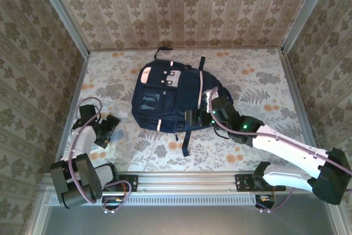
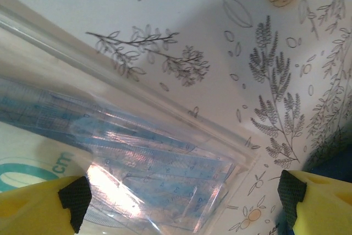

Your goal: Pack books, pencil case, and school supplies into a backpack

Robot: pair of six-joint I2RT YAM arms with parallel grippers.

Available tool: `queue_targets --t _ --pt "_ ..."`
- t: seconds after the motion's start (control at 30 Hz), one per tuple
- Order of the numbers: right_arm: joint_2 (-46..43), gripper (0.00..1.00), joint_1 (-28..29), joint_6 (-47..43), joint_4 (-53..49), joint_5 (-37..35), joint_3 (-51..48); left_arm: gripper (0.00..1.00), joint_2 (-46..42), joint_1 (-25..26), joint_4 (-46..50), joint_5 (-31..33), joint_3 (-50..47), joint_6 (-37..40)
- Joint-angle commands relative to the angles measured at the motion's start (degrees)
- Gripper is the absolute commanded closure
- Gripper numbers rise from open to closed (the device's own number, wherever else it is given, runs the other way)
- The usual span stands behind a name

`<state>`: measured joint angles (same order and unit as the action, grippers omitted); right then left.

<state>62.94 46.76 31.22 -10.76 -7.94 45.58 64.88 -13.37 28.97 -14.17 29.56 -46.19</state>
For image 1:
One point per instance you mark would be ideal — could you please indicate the aluminium side rail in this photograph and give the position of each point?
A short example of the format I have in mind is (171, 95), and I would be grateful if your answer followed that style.
(73, 100)
(297, 94)

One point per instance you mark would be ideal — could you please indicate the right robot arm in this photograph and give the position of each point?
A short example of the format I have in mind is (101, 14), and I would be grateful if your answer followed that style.
(288, 152)

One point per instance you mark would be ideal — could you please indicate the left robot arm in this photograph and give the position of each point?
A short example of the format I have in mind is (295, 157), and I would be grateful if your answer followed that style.
(82, 141)

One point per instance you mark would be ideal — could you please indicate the aluminium mounting rail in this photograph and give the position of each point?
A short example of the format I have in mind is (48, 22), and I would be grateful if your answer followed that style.
(187, 181)

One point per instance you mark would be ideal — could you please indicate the navy blue backpack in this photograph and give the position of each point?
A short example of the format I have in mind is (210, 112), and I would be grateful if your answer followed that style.
(165, 103)

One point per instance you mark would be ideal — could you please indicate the grey metal panel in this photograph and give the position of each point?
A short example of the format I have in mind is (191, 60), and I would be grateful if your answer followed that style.
(187, 221)

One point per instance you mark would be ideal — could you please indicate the aluminium frame post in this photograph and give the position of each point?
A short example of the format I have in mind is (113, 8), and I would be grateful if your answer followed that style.
(306, 12)
(63, 12)

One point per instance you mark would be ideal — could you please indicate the floral table cover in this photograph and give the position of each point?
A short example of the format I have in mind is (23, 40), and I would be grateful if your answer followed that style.
(261, 75)

